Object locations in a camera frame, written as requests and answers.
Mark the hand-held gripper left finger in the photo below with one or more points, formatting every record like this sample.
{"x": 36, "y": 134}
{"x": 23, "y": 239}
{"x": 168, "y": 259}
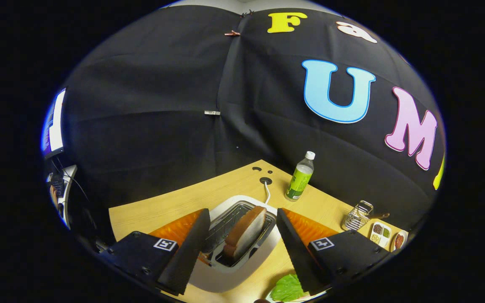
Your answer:
{"x": 185, "y": 256}

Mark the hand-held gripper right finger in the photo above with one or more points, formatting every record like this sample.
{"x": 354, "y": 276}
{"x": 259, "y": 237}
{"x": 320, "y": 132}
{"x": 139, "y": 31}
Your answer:
{"x": 295, "y": 252}

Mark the green lettuce leaf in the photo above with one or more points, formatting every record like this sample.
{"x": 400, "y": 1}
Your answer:
{"x": 286, "y": 288}

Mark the plain bread slice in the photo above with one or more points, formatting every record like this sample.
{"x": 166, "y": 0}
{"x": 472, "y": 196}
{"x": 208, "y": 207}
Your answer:
{"x": 246, "y": 231}

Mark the white toaster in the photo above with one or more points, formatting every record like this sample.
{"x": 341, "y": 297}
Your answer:
{"x": 225, "y": 280}

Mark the light green plate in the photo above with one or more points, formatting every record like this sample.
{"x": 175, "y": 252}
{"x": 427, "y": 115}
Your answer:
{"x": 316, "y": 296}

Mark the green label water bottle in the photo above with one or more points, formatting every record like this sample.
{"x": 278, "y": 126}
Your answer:
{"x": 299, "y": 181}

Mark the white divided dish of beans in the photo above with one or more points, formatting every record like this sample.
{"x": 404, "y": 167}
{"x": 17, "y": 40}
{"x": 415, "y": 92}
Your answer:
{"x": 379, "y": 235}

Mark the brown steak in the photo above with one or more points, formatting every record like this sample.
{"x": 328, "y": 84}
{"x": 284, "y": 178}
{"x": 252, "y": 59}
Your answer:
{"x": 399, "y": 241}

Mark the round white plate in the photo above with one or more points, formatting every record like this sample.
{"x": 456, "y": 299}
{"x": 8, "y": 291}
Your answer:
{"x": 405, "y": 236}

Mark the black backdrop cloth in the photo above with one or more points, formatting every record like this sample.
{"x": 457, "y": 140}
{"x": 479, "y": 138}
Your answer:
{"x": 162, "y": 126}

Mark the white cloth clip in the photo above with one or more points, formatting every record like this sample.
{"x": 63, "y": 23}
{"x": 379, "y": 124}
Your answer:
{"x": 212, "y": 112}

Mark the computer monitor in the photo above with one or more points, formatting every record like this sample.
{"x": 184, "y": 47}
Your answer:
{"x": 53, "y": 126}

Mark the red cloth clip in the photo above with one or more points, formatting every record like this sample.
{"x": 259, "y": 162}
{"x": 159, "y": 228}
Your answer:
{"x": 232, "y": 33}

